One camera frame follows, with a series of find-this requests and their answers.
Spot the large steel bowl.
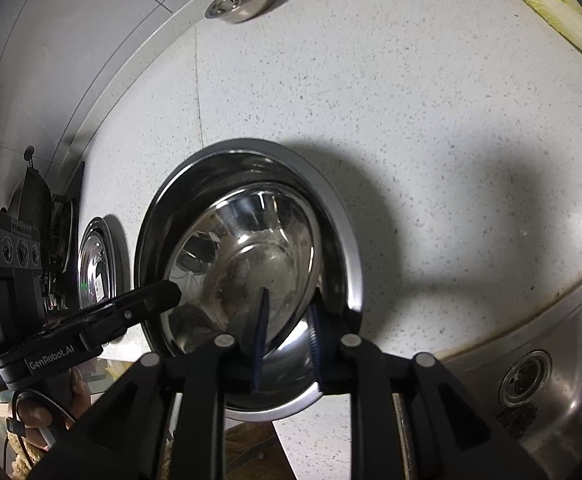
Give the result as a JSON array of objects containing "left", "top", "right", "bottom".
[{"left": 161, "top": 182, "right": 323, "bottom": 353}]

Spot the large steel plate with label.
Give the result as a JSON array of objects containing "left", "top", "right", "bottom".
[{"left": 134, "top": 139, "right": 364, "bottom": 422}]

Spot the person's left hand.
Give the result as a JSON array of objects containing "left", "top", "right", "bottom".
[{"left": 15, "top": 366, "right": 94, "bottom": 449}]

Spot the steel plate at left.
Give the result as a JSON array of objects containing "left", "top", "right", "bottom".
[{"left": 77, "top": 214, "right": 130, "bottom": 309}]

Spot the sink drain strainer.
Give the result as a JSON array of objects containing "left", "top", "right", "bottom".
[{"left": 498, "top": 350, "right": 553, "bottom": 408}]

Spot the stainless steel sink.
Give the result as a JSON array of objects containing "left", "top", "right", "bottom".
[{"left": 444, "top": 284, "right": 582, "bottom": 479}]

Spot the wok with steel lid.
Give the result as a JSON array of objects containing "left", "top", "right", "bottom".
[{"left": 8, "top": 145, "right": 52, "bottom": 238}]

